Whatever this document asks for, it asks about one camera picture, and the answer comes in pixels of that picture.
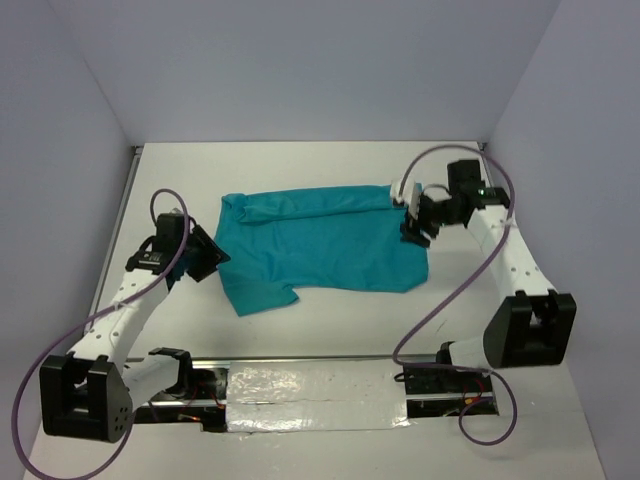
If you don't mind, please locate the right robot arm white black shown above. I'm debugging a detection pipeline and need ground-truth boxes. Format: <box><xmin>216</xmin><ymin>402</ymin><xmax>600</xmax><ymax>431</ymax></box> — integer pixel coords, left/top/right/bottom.
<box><xmin>390</xmin><ymin>160</ymin><xmax>577</xmax><ymax>391</ymax></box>

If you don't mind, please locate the silver tape patch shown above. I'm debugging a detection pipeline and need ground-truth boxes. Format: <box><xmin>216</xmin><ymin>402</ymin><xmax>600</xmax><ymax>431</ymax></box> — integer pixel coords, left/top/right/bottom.
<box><xmin>226</xmin><ymin>360</ymin><xmax>410</xmax><ymax>433</ymax></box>

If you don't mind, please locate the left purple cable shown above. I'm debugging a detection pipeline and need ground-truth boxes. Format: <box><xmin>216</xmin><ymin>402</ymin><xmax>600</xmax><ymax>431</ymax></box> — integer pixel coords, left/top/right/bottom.
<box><xmin>10</xmin><ymin>188</ymin><xmax>194</xmax><ymax>479</ymax></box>

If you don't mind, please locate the metal base rail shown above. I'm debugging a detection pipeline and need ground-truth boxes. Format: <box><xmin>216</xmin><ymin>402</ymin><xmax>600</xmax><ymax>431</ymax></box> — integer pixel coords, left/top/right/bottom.
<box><xmin>137</xmin><ymin>359</ymin><xmax>498</xmax><ymax>434</ymax></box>

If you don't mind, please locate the teal t shirt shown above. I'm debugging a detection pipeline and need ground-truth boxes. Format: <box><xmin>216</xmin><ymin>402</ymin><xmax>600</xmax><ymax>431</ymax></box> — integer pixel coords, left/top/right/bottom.
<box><xmin>215</xmin><ymin>185</ymin><xmax>429</xmax><ymax>316</ymax></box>

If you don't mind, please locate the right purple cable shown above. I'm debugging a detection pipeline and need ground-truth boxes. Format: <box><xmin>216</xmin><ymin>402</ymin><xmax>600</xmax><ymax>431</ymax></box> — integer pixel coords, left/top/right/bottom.
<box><xmin>392</xmin><ymin>144</ymin><xmax>517</xmax><ymax>446</ymax></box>

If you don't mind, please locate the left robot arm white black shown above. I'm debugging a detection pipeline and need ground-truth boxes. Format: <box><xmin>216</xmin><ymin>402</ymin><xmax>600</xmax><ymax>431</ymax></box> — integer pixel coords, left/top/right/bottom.
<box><xmin>39</xmin><ymin>213</ymin><xmax>230</xmax><ymax>443</ymax></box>

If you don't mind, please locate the purple cable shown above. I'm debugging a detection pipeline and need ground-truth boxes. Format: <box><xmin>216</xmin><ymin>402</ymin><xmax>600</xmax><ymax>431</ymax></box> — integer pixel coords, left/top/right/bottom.
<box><xmin>392</xmin><ymin>144</ymin><xmax>517</xmax><ymax>446</ymax></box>
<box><xmin>10</xmin><ymin>188</ymin><xmax>194</xmax><ymax>479</ymax></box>

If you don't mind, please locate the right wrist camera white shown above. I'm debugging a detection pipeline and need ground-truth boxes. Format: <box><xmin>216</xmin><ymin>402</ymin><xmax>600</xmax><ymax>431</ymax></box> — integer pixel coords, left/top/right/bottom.
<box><xmin>390</xmin><ymin>180</ymin><xmax>423</xmax><ymax>220</ymax></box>

